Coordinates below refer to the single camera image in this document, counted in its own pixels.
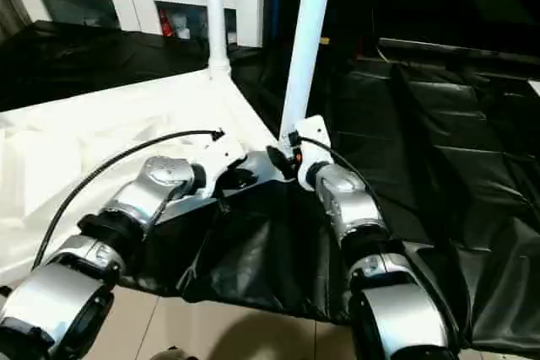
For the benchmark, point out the black plastic mat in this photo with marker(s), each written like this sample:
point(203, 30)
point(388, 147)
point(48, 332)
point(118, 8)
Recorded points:
point(456, 166)

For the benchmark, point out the small tan label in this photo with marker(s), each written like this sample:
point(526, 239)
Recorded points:
point(325, 40)

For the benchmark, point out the red bottle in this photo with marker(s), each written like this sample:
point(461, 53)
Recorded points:
point(166, 24)

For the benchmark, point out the white flat sheet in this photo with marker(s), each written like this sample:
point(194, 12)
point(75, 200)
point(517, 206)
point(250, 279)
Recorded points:
point(535, 88)

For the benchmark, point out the white plastic table leg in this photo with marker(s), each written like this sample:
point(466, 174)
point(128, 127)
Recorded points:
point(305, 40)
point(217, 6)

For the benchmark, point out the black robot left foot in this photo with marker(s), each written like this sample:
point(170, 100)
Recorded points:
point(173, 353)

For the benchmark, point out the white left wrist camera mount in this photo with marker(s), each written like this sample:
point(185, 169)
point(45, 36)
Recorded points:
point(224, 153)

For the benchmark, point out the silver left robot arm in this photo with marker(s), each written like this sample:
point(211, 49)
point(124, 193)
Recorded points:
point(118, 217)

